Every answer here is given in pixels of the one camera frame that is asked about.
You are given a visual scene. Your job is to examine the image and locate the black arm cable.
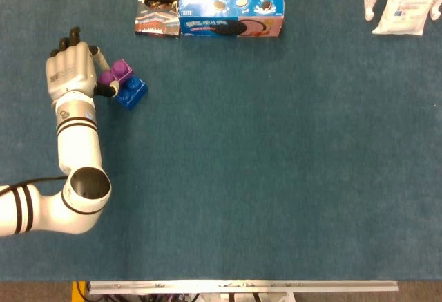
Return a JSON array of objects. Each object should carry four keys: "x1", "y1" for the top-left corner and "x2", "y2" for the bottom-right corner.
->
[{"x1": 0, "y1": 176, "x2": 69, "y2": 196}]

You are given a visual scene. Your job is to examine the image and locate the blue Oreo cookie box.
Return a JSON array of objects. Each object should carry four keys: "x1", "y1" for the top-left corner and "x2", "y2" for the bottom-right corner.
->
[{"x1": 176, "y1": 0, "x2": 285, "y2": 39}]

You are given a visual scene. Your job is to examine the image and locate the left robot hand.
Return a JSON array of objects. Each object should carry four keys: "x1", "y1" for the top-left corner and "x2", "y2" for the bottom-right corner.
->
[{"x1": 45, "y1": 26, "x2": 120, "y2": 102}]

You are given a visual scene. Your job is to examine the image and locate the palace print flat box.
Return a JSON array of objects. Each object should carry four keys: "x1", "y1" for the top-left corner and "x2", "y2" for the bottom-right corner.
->
[{"x1": 134, "y1": 0, "x2": 240, "y2": 37}]

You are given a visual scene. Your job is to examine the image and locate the purple toy brick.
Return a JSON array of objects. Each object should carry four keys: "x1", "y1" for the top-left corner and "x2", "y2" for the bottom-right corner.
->
[{"x1": 97, "y1": 59, "x2": 134, "y2": 89}]

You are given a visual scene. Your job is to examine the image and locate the teal felt table cloth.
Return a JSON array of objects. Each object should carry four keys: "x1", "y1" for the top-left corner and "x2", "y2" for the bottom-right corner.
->
[{"x1": 0, "y1": 0, "x2": 442, "y2": 283}]

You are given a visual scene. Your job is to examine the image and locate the white printed pouch bag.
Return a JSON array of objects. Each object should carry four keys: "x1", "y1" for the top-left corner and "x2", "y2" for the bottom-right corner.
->
[{"x1": 372, "y1": 0, "x2": 442, "y2": 37}]

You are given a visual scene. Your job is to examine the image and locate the blue toy brick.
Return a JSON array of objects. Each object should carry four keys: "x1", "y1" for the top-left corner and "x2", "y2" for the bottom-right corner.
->
[{"x1": 115, "y1": 75, "x2": 149, "y2": 111}]

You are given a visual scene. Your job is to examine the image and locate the aluminium profile rail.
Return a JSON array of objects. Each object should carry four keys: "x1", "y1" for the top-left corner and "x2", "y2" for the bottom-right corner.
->
[{"x1": 86, "y1": 280, "x2": 400, "y2": 295}]

